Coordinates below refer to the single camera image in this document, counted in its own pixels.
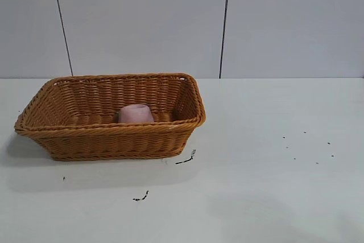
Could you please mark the pink toy peach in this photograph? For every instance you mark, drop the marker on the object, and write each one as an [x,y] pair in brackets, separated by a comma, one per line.
[136,114]

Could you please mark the brown wicker basket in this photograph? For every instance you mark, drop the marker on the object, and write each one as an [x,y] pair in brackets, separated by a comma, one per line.
[113,137]

